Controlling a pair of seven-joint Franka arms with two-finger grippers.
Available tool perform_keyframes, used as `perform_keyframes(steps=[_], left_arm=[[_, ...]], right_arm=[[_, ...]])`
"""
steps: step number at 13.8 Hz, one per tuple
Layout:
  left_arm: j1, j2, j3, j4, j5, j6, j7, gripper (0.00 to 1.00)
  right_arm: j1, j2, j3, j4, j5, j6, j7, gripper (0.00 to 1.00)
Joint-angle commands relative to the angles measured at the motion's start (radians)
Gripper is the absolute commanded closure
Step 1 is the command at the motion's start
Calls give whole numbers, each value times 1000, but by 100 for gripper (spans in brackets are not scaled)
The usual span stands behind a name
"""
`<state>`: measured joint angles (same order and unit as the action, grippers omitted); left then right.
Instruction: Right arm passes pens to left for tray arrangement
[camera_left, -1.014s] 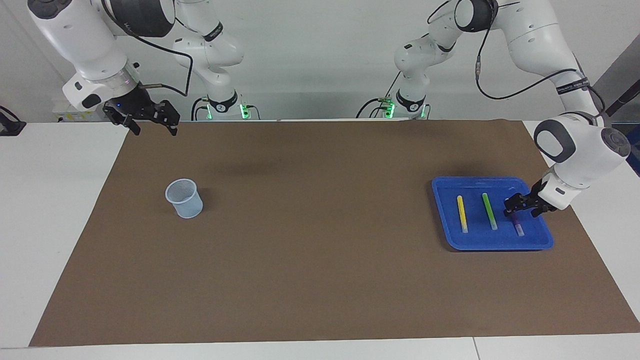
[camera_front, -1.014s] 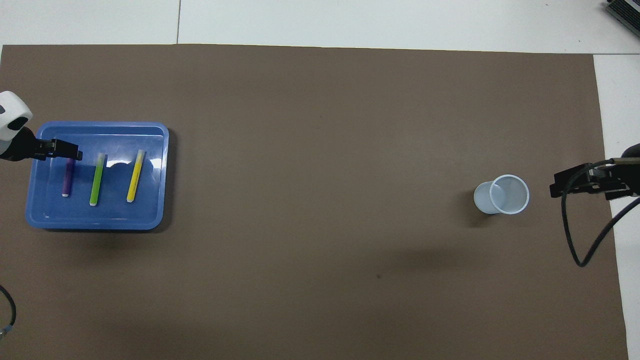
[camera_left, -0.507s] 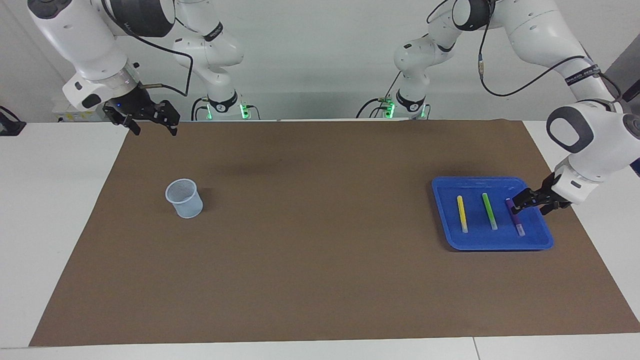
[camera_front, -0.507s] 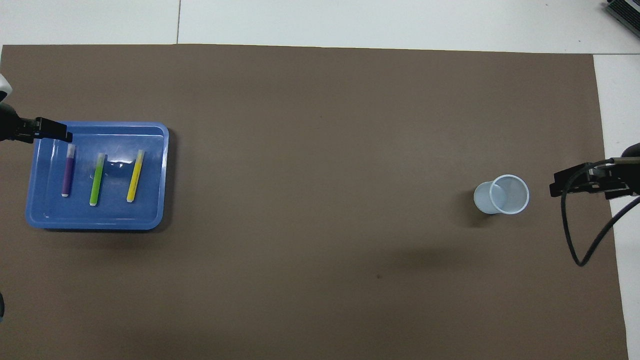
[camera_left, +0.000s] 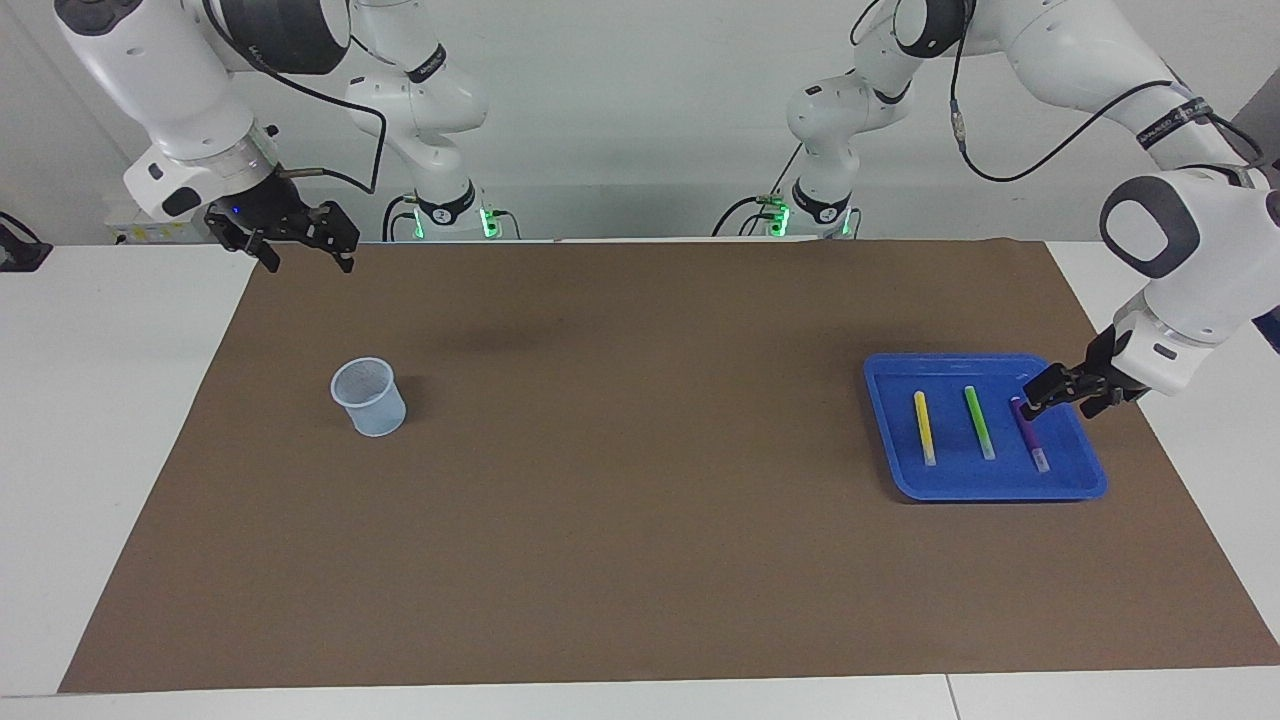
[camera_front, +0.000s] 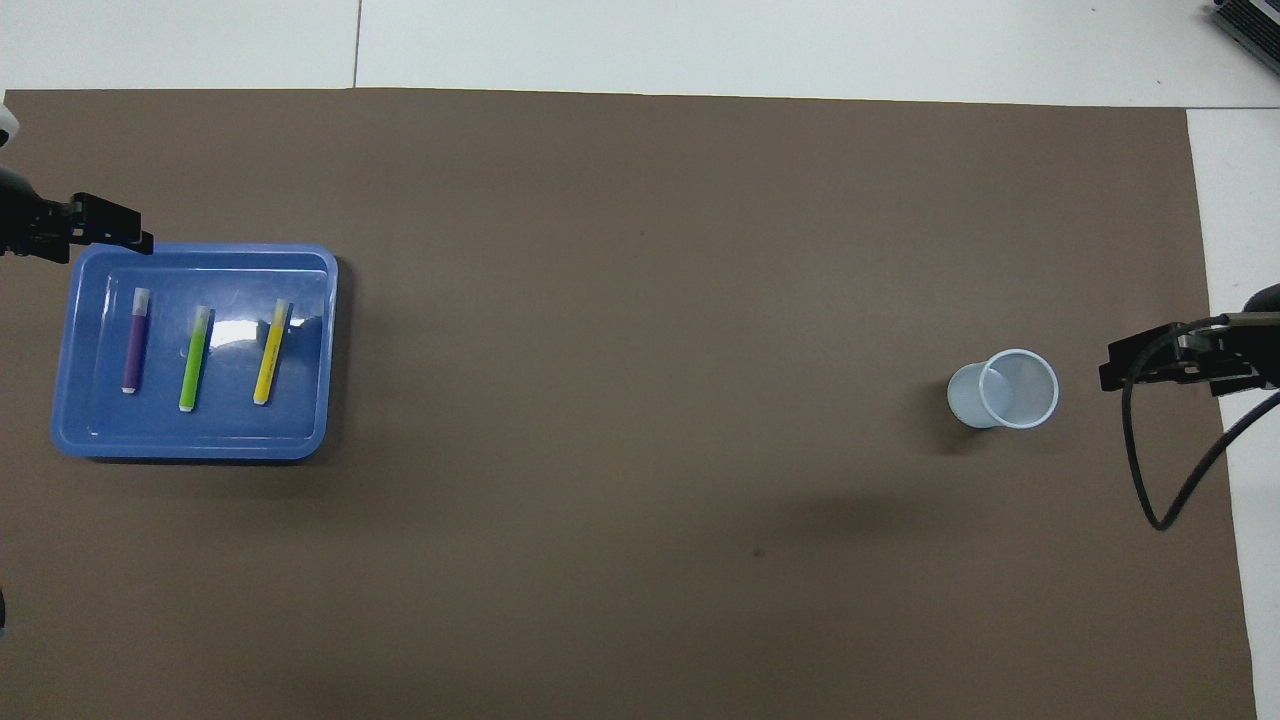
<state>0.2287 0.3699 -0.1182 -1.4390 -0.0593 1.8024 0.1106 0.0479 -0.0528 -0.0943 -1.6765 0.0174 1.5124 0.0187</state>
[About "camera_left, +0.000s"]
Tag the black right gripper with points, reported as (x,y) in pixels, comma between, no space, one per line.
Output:
(265,215)

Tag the brown table mat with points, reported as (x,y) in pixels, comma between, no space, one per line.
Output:
(640,550)

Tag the blue box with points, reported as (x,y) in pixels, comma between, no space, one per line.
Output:
(1268,325)

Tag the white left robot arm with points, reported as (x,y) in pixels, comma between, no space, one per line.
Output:
(1180,250)

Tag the green highlighter pen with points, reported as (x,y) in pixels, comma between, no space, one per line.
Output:
(978,420)

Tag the yellow highlighter pen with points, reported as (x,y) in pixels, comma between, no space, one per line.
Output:
(925,430)

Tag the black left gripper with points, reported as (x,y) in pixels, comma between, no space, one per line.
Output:
(1100,365)

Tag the translucent plastic cup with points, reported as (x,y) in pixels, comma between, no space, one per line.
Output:
(378,420)

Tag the white socket box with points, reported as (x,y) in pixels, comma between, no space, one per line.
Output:
(130,228)

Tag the black clamp mount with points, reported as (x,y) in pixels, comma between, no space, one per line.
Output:
(20,250)

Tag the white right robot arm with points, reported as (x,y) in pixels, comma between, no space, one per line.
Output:
(180,90)

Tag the blue plastic tray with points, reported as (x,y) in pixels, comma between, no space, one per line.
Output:
(990,480)

